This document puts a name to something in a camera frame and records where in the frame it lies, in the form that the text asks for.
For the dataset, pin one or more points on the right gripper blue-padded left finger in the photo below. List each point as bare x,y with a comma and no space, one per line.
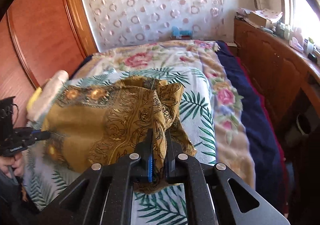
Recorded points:
103,194

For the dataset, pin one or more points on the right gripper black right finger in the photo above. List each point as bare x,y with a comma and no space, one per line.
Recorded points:
214,194

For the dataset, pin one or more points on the mustard paisley print garment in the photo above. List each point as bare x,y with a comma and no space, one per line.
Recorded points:
102,123

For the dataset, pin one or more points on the person's left hand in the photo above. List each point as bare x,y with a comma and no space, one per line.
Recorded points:
16,162

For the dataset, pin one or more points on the folded beige cloth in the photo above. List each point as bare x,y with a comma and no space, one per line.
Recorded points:
46,98

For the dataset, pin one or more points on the yellow Pikachu plush toy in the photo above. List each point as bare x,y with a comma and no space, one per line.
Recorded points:
33,98

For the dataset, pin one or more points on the floral pink quilt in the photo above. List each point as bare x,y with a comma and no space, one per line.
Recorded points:
210,107

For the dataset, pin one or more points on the navy blue blanket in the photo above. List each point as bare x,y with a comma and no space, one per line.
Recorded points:
267,154

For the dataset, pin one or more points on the wooden louvered wardrobe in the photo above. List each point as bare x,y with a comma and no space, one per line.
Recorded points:
38,38

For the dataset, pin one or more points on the wooden side cabinet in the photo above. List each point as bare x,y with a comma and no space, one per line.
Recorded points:
287,80

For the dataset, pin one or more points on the blue toy at bed head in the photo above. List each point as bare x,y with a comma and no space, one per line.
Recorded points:
177,34

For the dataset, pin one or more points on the white circle-pattern sheer curtain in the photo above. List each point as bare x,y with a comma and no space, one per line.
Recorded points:
133,22

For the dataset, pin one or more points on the cardboard box on cabinet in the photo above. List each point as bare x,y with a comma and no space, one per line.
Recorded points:
264,18

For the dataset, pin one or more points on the window with wooden frame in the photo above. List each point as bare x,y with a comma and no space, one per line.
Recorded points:
298,14

